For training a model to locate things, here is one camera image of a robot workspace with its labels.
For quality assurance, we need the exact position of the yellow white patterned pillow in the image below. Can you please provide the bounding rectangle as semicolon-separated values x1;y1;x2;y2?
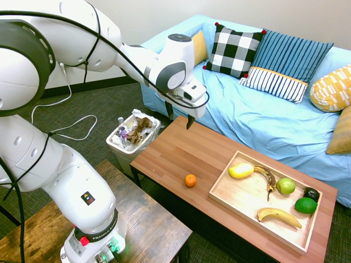
309;64;351;113

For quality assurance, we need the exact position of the green lime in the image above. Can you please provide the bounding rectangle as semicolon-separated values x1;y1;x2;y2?
294;197;318;215

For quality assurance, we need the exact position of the white cable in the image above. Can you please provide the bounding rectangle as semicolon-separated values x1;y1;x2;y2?
30;62;98;141

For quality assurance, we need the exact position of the white trash bin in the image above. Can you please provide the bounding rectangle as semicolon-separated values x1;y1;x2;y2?
105;108;161;178

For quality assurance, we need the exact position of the browned overripe banana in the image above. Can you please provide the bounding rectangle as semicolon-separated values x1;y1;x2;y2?
252;164;276;202

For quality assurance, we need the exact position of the white navy striped pillow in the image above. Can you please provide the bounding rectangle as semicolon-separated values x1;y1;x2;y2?
237;66;309;106

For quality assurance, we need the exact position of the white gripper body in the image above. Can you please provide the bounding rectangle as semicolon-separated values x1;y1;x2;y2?
156;92;208;119

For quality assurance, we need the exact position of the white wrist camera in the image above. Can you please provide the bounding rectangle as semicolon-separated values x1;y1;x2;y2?
172;77;207;103

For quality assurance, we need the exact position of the dark rustic wooden table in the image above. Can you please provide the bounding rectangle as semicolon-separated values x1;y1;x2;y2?
0;159;193;263

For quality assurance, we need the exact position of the clear plastic bottle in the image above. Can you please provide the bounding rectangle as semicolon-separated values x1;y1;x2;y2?
117;116;129;146

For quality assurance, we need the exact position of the yellow banana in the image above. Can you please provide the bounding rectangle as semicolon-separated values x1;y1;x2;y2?
257;207;303;230

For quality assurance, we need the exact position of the crumpled brown paper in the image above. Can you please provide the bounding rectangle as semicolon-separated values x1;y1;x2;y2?
126;116;153;144

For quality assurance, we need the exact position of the mustard woven pillow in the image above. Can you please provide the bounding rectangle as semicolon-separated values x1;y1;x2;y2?
325;105;351;156

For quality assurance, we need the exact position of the black white checkered pillow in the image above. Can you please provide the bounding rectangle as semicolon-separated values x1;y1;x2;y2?
202;22;267;79

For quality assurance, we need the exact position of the black cable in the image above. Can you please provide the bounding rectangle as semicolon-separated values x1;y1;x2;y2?
0;1;211;263

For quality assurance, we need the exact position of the light wooden tray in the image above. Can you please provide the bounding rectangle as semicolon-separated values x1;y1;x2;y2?
208;150;323;255

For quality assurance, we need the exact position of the green apple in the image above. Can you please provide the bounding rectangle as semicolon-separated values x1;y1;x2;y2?
276;177;296;196

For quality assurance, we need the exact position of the blue striped pillow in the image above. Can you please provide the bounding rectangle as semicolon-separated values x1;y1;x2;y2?
248;28;335;85

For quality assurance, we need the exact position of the dark avocado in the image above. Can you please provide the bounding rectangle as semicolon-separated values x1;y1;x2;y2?
303;187;320;203

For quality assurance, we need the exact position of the sofa with light blue cover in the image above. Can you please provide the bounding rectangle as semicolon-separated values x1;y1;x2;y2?
140;14;351;209

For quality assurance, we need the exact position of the reddish wooden coffee table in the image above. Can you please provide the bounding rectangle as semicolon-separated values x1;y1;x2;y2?
129;115;338;263

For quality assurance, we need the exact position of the plain yellow pillow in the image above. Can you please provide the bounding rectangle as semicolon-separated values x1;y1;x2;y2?
191;30;210;66

